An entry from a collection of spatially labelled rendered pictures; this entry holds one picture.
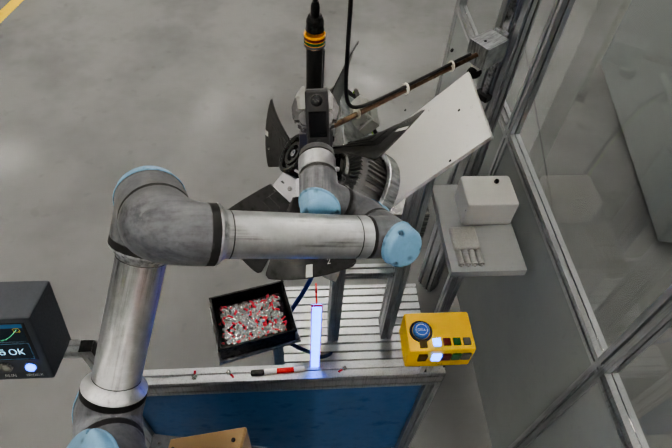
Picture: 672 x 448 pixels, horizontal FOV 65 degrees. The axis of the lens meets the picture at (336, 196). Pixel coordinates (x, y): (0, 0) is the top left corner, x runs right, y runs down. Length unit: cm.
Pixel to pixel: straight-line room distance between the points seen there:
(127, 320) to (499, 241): 121
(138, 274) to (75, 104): 288
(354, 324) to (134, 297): 158
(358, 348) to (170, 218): 169
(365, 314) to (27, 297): 154
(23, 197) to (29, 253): 39
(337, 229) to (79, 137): 278
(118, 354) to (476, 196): 117
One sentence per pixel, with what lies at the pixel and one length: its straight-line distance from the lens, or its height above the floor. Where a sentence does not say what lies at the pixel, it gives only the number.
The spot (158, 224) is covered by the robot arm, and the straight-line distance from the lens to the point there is 79.
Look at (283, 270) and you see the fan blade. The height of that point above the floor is 114.
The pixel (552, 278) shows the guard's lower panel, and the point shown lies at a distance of 170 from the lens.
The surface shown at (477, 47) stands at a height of 139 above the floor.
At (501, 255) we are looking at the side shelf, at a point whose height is 86.
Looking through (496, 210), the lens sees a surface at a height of 94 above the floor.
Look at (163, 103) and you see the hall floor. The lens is 361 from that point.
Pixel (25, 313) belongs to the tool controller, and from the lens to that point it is 124.
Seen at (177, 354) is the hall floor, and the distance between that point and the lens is 251.
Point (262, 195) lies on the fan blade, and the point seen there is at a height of 108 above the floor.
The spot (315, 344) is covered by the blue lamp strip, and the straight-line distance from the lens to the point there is 135.
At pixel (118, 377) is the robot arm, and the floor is 132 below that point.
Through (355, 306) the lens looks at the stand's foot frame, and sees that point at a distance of 247.
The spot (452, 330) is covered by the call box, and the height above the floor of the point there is 107.
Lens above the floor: 223
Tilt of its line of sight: 49 degrees down
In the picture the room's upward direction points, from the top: 4 degrees clockwise
